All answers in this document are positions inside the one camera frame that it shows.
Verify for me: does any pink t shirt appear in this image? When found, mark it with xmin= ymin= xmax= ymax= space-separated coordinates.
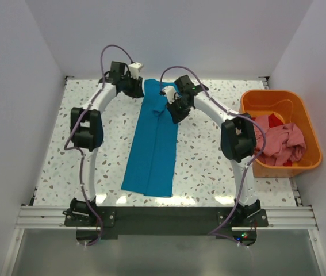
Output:
xmin=254 ymin=115 xmax=306 ymax=166

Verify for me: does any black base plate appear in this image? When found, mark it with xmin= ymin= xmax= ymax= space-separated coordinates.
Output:
xmin=64 ymin=205 xmax=269 ymax=242

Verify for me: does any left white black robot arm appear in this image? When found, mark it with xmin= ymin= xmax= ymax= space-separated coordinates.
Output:
xmin=64 ymin=62 xmax=144 ymax=225

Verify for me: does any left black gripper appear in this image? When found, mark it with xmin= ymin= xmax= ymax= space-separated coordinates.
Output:
xmin=121 ymin=73 xmax=144 ymax=98

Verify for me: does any red t shirt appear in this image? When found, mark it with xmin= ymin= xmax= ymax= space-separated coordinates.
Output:
xmin=268 ymin=113 xmax=284 ymax=128

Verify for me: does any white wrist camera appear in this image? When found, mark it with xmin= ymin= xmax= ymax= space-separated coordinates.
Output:
xmin=128 ymin=62 xmax=144 ymax=79
xmin=162 ymin=86 xmax=180 ymax=104

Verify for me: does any orange plastic basket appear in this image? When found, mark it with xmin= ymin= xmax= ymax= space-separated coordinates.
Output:
xmin=240 ymin=90 xmax=322 ymax=178

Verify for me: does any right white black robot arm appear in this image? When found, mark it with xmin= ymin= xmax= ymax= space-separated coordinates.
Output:
xmin=160 ymin=75 xmax=261 ymax=227

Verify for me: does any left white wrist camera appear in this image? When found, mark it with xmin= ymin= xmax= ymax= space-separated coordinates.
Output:
xmin=128 ymin=62 xmax=144 ymax=79

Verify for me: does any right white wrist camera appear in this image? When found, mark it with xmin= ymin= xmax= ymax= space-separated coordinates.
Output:
xmin=162 ymin=86 xmax=180 ymax=104

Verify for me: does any blue t shirt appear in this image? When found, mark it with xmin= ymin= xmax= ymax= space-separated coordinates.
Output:
xmin=121 ymin=79 xmax=178 ymax=197

